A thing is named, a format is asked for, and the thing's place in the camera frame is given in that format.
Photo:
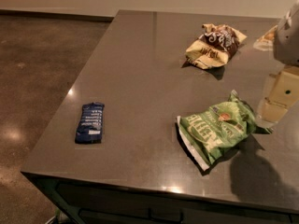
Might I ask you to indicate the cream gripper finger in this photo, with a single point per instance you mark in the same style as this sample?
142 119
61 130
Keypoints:
268 112
285 91

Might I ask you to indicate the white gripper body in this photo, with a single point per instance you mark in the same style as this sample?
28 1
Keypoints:
288 42

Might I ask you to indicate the green jalapeno chip bag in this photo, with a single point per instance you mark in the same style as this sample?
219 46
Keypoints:
209 135

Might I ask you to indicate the brown and cream chip bag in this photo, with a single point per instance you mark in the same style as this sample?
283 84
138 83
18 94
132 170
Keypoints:
215 47

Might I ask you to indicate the blue rxbar blueberry bar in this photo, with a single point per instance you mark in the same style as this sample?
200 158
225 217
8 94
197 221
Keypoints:
90 126

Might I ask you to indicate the small cream snack packet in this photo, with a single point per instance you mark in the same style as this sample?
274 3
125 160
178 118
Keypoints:
266 41

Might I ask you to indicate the dark table frame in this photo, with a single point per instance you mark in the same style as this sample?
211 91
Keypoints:
86 202

